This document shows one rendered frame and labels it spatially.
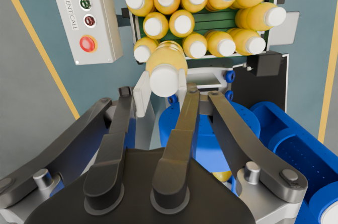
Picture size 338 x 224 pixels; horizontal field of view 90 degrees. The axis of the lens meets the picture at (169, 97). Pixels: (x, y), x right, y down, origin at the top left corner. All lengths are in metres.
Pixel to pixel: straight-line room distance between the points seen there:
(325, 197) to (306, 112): 1.19
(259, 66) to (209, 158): 0.33
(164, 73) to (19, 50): 1.93
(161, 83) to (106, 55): 0.27
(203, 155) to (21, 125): 2.29
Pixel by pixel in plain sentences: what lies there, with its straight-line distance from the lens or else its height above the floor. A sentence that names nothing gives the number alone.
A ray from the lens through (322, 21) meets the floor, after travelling 1.92.
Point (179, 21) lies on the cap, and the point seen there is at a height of 1.10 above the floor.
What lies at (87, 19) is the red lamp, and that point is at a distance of 0.46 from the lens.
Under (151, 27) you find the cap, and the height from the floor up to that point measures 1.10.
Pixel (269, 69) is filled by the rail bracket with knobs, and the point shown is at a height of 1.00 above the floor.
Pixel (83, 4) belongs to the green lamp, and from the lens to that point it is 0.46.
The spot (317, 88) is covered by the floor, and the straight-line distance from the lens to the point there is 2.12.
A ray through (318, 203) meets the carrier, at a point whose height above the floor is 1.00.
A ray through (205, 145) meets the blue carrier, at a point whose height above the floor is 1.22.
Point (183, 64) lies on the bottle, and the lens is 0.25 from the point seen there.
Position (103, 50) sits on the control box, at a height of 1.10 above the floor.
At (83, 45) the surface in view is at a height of 1.11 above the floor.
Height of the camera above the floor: 1.52
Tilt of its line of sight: 66 degrees down
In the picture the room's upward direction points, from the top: 175 degrees counter-clockwise
